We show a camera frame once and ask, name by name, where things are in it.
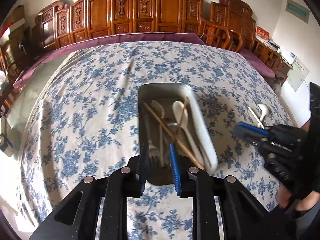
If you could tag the red calendar card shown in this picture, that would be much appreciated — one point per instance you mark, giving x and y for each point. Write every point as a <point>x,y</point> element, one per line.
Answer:
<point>262,34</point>

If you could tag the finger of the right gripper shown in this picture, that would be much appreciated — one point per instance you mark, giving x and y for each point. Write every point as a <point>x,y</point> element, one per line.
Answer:
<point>254,129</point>
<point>248,135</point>

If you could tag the purple chair cushion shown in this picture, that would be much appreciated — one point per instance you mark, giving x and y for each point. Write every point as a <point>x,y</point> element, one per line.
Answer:
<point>262,69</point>

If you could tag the blue floral tablecloth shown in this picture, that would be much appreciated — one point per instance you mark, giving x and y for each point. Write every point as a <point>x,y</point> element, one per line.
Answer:
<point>85,125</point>

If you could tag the metal rectangular tray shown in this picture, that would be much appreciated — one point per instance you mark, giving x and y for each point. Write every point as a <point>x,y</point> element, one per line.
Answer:
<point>166,94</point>

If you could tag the purple bench cushion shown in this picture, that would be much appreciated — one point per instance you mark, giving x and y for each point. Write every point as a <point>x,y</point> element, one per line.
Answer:
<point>112,39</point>

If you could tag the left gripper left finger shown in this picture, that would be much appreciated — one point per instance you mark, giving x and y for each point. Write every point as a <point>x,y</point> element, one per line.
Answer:
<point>126,182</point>

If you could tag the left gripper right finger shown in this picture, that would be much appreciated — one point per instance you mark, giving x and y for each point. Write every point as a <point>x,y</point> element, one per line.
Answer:
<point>191,181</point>

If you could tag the green wall sign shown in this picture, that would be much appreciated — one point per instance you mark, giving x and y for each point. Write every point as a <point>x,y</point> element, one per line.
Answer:
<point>297,10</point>

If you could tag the white wall panel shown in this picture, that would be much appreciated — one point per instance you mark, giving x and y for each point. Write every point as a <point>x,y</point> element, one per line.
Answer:
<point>297,74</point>

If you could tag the white plastic chopstick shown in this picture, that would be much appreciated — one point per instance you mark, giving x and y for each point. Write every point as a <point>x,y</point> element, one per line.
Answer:
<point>256,118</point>

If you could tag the cardboard box stack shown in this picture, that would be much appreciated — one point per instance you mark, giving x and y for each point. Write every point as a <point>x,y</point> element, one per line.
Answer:
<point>14,21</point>

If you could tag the carved wooden armchair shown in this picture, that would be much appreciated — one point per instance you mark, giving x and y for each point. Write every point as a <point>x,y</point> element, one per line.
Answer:
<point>230,26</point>

